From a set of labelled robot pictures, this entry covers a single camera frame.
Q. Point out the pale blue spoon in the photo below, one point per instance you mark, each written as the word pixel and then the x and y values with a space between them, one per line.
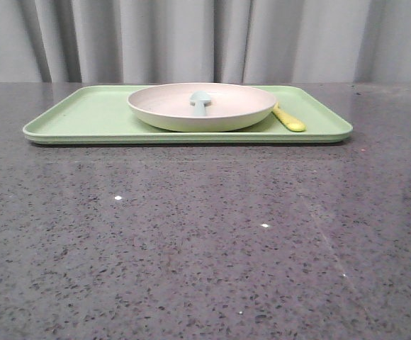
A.
pixel 199 100

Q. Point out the cream round plate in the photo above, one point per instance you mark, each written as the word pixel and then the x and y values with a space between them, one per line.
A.
pixel 231 107

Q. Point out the yellow fork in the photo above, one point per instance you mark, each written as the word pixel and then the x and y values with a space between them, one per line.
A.
pixel 288 121

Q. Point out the light green rectangular tray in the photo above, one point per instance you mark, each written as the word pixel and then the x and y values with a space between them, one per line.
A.
pixel 101 115

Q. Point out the grey pleated curtain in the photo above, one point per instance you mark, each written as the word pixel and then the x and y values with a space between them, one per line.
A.
pixel 252 42

